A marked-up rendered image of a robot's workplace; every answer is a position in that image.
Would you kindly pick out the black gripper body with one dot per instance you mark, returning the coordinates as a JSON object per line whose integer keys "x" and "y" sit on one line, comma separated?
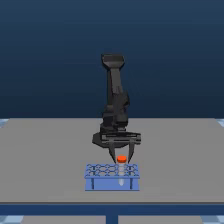
{"x": 116, "y": 137}

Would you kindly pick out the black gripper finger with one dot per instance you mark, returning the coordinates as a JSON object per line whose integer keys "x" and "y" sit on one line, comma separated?
{"x": 132, "y": 150}
{"x": 111, "y": 151}

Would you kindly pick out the clear tube with orange cap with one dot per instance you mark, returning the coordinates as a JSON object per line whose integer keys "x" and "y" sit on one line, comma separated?
{"x": 121, "y": 168}

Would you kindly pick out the dark six-joint robot arm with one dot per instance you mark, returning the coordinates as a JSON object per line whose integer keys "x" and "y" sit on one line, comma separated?
{"x": 115, "y": 96}

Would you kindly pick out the blue tube rack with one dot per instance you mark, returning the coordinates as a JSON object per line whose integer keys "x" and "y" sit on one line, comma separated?
{"x": 111, "y": 176}

